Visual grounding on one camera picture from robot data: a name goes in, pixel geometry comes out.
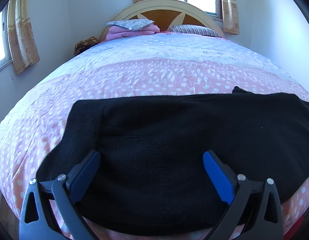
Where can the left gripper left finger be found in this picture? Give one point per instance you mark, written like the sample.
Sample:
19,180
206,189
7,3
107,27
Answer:
37,218

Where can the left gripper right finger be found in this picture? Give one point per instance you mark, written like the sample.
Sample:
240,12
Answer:
261,199

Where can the black pants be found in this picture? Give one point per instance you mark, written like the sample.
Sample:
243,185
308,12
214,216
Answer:
151,180

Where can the pink polka dot bedspread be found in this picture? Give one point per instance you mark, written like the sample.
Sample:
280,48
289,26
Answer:
155,65

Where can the left window curtain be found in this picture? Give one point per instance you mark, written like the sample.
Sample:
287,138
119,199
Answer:
20,35

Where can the brown patterned bag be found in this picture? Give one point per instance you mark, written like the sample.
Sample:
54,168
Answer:
84,45

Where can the left window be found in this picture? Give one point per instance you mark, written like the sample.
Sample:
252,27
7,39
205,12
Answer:
5,55

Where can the pink folded blanket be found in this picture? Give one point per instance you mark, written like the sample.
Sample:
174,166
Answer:
119,32

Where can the striped pillow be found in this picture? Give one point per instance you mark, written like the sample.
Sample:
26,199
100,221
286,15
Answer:
194,29

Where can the right beige curtain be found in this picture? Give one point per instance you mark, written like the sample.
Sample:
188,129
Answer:
230,17

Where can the grey patterned pillow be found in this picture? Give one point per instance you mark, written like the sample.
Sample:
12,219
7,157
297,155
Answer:
133,25

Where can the cream wooden headboard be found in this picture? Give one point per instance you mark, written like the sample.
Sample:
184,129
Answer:
168,13

